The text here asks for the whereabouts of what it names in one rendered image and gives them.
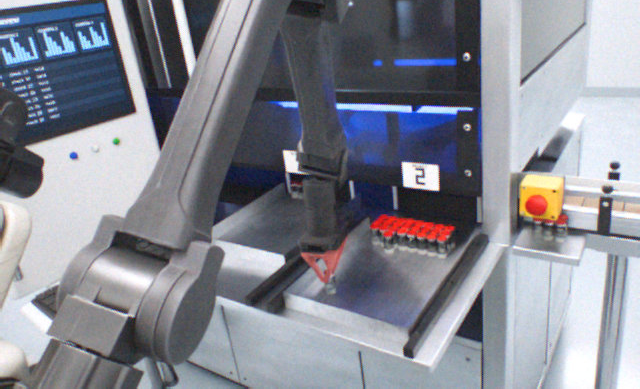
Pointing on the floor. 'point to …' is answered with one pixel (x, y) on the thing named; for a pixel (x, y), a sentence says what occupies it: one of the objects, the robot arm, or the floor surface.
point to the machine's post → (500, 160)
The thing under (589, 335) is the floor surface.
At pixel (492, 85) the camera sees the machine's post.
